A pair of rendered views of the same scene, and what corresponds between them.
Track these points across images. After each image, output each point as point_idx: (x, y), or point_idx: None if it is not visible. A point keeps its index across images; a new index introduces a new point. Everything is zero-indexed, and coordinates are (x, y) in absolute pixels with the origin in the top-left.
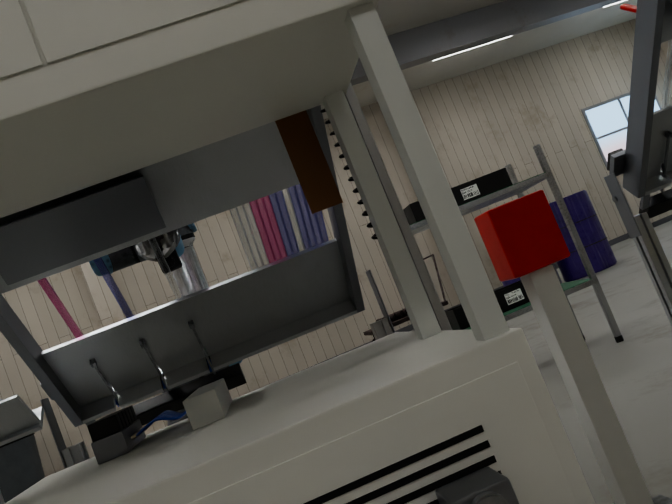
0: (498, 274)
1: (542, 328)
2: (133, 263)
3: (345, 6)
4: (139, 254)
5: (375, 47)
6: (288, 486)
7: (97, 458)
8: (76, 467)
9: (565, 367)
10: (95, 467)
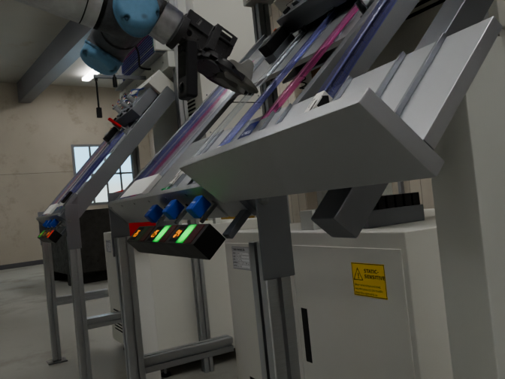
0: (131, 232)
1: (137, 277)
2: (130, 46)
3: None
4: (237, 72)
5: None
6: None
7: (423, 215)
8: (405, 226)
9: (150, 303)
10: (430, 219)
